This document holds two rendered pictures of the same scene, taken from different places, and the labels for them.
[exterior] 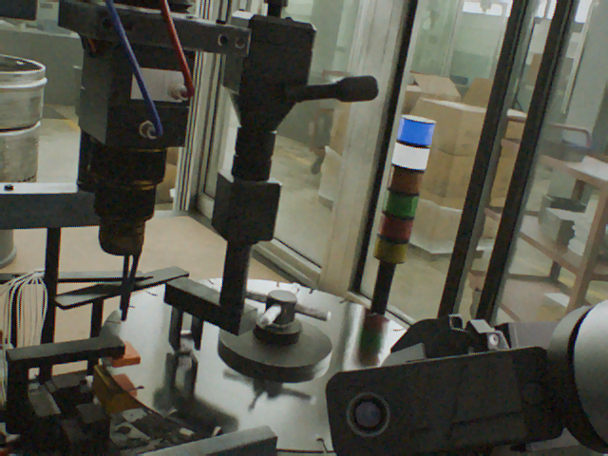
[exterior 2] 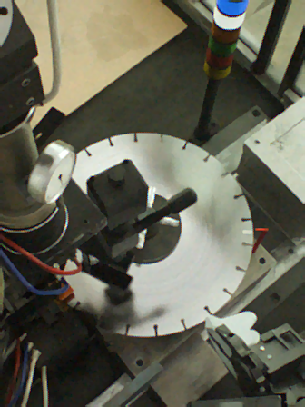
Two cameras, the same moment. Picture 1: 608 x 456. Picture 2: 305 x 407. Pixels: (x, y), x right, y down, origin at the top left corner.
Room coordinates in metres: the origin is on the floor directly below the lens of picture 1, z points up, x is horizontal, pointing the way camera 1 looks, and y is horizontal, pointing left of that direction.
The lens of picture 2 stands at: (0.25, 0.05, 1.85)
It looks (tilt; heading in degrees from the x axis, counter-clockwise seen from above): 67 degrees down; 352
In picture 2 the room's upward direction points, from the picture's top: 6 degrees clockwise
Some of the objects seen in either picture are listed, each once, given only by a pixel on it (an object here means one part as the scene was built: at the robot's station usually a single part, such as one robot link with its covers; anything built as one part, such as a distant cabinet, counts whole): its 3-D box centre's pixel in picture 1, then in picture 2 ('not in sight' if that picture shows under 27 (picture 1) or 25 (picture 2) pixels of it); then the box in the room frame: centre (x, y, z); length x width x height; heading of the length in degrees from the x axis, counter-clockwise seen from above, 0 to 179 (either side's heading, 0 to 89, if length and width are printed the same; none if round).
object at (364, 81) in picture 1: (319, 85); (155, 200); (0.53, 0.01, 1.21); 0.08 x 0.06 x 0.03; 127
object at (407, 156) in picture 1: (410, 154); (230, 11); (0.87, -0.12, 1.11); 0.05 x 0.04 x 0.03; 37
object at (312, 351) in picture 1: (276, 333); (145, 224); (0.60, 0.01, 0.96); 0.11 x 0.11 x 0.03
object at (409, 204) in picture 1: (400, 201); (223, 39); (0.87, -0.12, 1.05); 0.05 x 0.04 x 0.03; 37
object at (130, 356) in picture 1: (72, 382); (40, 308); (0.48, 0.16, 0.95); 0.10 x 0.03 x 0.07; 127
